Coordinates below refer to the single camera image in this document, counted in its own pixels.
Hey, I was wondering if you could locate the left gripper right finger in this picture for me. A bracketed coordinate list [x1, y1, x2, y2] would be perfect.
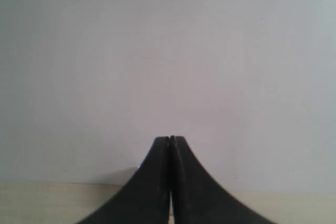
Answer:
[170, 136, 273, 224]

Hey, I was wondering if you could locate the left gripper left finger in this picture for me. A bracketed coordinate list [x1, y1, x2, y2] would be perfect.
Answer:
[79, 136, 170, 224]

